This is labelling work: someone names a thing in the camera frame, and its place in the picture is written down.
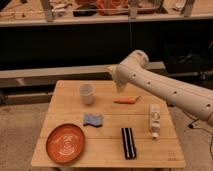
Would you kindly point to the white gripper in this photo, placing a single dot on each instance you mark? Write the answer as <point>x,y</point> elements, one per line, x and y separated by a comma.
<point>120,83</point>

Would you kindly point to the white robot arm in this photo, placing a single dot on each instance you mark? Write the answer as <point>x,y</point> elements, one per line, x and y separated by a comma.
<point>193,99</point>

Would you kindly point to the orange ceramic bowl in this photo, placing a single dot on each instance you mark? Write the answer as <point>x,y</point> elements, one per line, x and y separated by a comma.
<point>65,143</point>

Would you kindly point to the orange toy carrot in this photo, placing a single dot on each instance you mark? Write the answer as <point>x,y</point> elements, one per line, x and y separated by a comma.
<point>126,100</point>

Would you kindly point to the white lotion bottle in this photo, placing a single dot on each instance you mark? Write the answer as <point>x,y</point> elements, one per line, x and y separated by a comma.
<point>154,120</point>

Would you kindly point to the blue sponge cloth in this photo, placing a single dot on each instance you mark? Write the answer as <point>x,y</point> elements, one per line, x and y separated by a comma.
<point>93,120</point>

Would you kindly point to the wooden folding table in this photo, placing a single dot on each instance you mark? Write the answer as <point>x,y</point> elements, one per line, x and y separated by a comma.
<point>104,145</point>

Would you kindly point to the orange object on shelf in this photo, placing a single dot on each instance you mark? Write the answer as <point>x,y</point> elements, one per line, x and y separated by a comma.
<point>114,7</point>

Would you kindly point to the long metal bench rail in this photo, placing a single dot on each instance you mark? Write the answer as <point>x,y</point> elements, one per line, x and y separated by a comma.
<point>49,76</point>

